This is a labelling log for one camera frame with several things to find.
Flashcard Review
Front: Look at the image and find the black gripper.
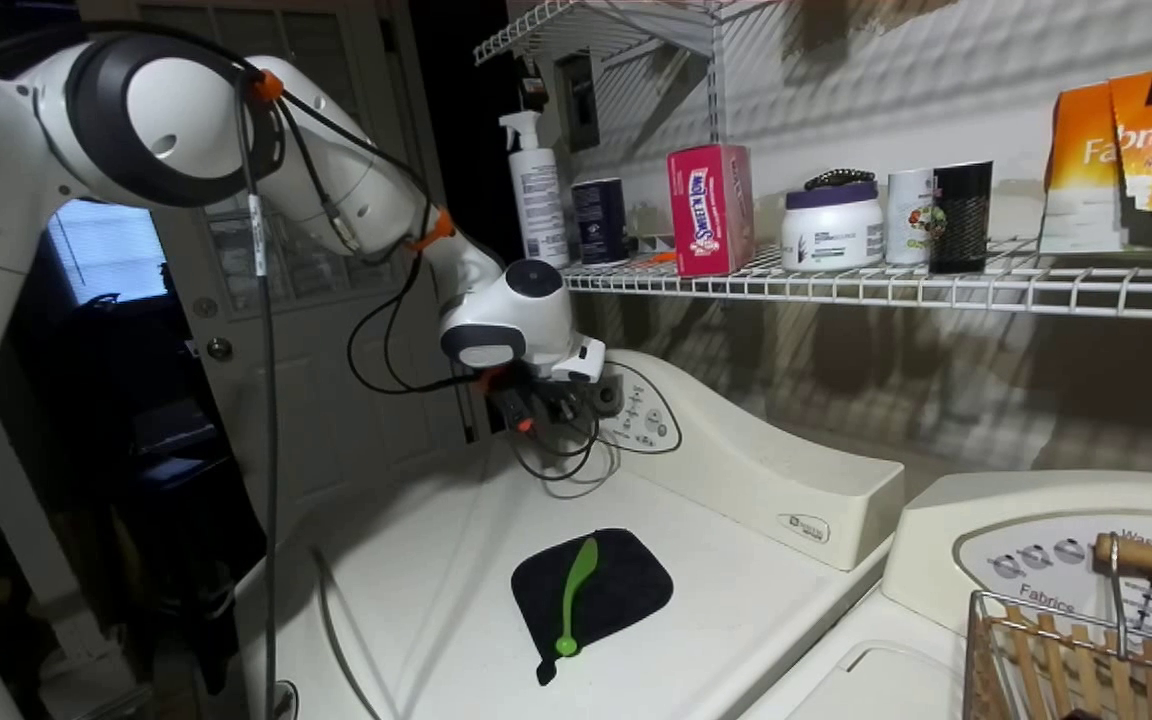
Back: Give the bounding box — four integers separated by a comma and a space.
493, 361, 596, 453

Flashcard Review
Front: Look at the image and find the white washing machine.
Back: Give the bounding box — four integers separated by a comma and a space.
249, 349, 909, 720

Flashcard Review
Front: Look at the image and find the white dryer machine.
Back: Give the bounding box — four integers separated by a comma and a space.
746, 469, 1152, 720

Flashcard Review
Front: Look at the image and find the green stick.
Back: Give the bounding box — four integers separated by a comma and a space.
552, 535, 605, 660

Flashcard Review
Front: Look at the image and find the black cloth pad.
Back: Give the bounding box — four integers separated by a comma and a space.
506, 522, 677, 689

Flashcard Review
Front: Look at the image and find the white spray bottle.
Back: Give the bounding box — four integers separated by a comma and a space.
494, 106, 573, 270

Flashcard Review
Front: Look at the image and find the white door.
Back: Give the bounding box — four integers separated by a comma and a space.
152, 0, 488, 535

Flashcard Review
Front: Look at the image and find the pink box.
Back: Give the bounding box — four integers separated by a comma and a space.
663, 139, 760, 280

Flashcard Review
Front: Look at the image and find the white jar dark lid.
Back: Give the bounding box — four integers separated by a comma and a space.
780, 169, 888, 275

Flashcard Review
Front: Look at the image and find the white patterned mug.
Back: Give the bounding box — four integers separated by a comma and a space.
884, 165, 944, 270

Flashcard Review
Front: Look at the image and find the small black box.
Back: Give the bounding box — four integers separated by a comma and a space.
928, 154, 994, 275

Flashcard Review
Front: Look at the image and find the bright window pane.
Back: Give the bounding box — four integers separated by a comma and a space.
38, 194, 174, 311

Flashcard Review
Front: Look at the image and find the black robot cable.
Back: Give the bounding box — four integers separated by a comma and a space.
232, 57, 629, 504

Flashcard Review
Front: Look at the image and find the white wire shelf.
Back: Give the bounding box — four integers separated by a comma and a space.
559, 251, 1152, 328

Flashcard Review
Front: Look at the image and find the white wire shelf high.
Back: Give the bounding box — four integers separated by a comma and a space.
473, 0, 728, 72

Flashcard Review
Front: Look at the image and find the wicker basket wooden handle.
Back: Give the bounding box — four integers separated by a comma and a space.
961, 526, 1152, 720

